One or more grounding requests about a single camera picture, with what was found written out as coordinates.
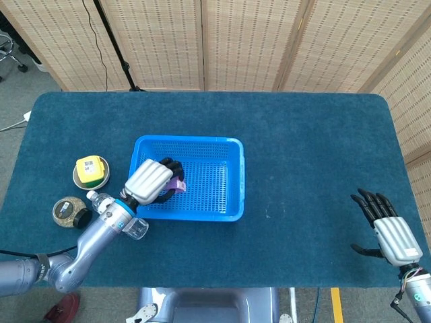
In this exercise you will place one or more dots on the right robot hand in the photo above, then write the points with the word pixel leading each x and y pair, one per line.
pixel 397 239

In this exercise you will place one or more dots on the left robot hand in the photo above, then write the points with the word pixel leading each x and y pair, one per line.
pixel 148 181

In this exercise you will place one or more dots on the small purple carton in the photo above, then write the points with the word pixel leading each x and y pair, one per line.
pixel 176 185

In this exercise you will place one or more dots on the beige round bowl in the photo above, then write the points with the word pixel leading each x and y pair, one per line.
pixel 106 171

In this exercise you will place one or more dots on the clear bottle white red label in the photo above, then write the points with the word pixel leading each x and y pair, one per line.
pixel 136 228

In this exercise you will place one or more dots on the green box with yellow lid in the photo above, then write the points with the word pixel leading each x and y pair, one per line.
pixel 89 168

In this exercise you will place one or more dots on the clear spice jar black lid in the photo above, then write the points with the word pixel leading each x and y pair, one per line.
pixel 65 212

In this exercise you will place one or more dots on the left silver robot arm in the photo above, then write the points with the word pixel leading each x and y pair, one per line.
pixel 97 232

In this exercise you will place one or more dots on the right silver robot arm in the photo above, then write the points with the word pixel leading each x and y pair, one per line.
pixel 419 296

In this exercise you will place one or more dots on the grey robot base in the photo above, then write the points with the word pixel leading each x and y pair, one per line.
pixel 208 303

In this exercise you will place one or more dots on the blue plastic perforated basket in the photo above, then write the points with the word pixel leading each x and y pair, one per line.
pixel 202 216

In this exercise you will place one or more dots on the yellow floor tape strip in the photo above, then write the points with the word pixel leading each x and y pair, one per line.
pixel 336 306

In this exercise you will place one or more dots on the black tripod stand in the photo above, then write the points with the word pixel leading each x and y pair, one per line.
pixel 116 50

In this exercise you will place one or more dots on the white power strip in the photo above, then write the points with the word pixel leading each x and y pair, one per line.
pixel 27 116

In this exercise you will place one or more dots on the teal table cloth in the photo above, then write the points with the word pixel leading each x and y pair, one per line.
pixel 303 134

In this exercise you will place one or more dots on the red shoe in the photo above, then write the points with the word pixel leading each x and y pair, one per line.
pixel 64 306

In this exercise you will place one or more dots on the white shoe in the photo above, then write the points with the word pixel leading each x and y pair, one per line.
pixel 41 67

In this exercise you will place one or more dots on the bamboo folding screen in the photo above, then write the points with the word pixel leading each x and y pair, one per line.
pixel 252 43

